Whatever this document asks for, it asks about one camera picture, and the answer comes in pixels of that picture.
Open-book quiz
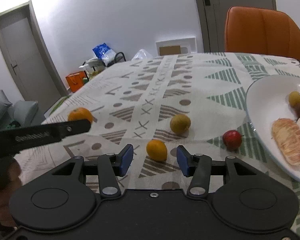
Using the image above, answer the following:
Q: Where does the small yellow orange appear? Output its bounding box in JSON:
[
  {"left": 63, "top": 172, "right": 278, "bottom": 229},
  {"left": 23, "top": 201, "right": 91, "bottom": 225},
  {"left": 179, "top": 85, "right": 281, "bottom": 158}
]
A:
[{"left": 146, "top": 139, "right": 168, "bottom": 162}]

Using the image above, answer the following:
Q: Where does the small red apple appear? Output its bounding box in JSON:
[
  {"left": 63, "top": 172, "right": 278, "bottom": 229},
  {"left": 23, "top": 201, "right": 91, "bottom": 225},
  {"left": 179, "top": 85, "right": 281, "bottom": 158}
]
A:
[{"left": 222, "top": 130, "right": 243, "bottom": 151}]

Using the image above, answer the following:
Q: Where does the green floor mat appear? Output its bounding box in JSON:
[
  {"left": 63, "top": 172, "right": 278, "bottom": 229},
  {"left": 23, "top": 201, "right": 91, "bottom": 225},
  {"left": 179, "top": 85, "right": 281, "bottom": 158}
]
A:
[{"left": 49, "top": 95, "right": 70, "bottom": 115}]

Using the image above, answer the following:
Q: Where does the orange box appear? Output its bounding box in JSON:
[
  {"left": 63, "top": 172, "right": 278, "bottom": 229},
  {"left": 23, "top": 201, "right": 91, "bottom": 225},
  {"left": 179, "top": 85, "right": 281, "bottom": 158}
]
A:
[{"left": 66, "top": 71, "right": 87, "bottom": 93}]

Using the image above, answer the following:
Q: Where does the patterned tablecloth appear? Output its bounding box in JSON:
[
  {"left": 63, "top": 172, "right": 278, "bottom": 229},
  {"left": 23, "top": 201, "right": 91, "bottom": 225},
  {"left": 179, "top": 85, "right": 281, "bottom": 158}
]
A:
[{"left": 16, "top": 53, "right": 300, "bottom": 235}]

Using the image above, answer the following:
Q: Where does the brown cardboard piece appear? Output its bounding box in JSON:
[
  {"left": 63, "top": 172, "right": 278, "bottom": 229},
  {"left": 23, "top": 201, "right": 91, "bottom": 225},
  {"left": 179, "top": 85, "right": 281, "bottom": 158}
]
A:
[{"left": 159, "top": 45, "right": 181, "bottom": 56}]

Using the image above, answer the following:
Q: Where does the white ceramic plate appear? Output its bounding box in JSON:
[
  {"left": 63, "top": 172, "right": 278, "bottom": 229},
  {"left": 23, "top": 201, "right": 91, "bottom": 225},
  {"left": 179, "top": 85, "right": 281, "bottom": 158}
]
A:
[{"left": 246, "top": 75, "right": 300, "bottom": 182}]

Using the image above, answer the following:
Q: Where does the peeled pomelo segment large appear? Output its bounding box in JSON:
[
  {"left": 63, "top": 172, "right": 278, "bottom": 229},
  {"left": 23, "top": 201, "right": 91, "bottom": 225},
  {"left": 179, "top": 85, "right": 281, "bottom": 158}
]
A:
[{"left": 271, "top": 118, "right": 300, "bottom": 166}]

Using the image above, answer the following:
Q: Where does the green-brown kiwi fruit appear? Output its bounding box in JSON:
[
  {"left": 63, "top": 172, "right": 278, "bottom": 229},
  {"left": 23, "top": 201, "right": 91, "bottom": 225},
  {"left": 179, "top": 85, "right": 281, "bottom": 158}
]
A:
[{"left": 170, "top": 114, "right": 191, "bottom": 135}]

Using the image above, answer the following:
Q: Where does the large orange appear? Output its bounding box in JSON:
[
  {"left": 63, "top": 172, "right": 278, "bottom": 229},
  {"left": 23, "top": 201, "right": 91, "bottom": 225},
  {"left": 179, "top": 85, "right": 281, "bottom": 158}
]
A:
[{"left": 68, "top": 107, "right": 93, "bottom": 124}]

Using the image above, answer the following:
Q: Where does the grey sofa cushion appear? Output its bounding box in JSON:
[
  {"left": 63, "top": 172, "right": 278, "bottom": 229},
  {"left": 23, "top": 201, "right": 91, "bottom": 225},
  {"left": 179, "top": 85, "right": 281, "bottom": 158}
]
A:
[{"left": 0, "top": 90, "right": 45, "bottom": 130}]

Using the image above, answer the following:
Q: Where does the person's left hand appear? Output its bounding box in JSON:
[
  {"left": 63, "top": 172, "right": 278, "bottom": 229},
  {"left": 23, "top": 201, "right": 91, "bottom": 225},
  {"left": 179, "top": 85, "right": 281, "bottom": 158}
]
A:
[{"left": 0, "top": 159, "right": 22, "bottom": 227}]

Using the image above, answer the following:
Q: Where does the blue white bag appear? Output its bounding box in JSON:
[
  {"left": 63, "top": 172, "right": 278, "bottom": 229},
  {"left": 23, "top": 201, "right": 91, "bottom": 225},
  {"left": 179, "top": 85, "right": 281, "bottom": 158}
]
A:
[{"left": 93, "top": 43, "right": 116, "bottom": 66}]

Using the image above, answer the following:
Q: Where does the orange leather chair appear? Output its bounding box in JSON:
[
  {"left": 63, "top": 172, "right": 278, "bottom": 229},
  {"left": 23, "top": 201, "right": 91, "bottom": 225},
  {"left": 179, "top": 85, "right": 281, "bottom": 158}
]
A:
[{"left": 224, "top": 7, "right": 300, "bottom": 61}]

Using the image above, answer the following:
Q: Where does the yellow-green round fruit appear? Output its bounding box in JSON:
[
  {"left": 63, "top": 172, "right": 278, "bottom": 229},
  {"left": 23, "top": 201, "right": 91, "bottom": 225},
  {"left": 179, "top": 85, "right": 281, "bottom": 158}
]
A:
[{"left": 288, "top": 91, "right": 300, "bottom": 108}]

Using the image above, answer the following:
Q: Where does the black metal rack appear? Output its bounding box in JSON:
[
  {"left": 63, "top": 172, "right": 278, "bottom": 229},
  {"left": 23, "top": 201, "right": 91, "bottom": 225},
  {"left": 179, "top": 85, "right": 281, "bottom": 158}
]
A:
[{"left": 84, "top": 52, "right": 126, "bottom": 72}]

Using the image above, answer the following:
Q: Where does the grey door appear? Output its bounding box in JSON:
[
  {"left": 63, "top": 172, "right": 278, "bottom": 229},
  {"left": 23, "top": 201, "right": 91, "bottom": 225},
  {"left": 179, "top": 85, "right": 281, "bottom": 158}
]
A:
[
  {"left": 196, "top": 0, "right": 277, "bottom": 53},
  {"left": 0, "top": 1, "right": 68, "bottom": 113}
]

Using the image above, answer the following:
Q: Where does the white plastic bag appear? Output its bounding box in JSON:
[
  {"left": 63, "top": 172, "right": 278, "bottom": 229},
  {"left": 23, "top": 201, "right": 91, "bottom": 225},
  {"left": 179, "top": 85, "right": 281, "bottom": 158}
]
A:
[{"left": 132, "top": 49, "right": 153, "bottom": 60}]

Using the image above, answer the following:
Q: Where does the white foam packaging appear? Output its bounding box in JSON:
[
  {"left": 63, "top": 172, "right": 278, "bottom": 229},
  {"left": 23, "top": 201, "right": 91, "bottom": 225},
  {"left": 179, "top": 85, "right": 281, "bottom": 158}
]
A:
[{"left": 155, "top": 37, "right": 197, "bottom": 54}]

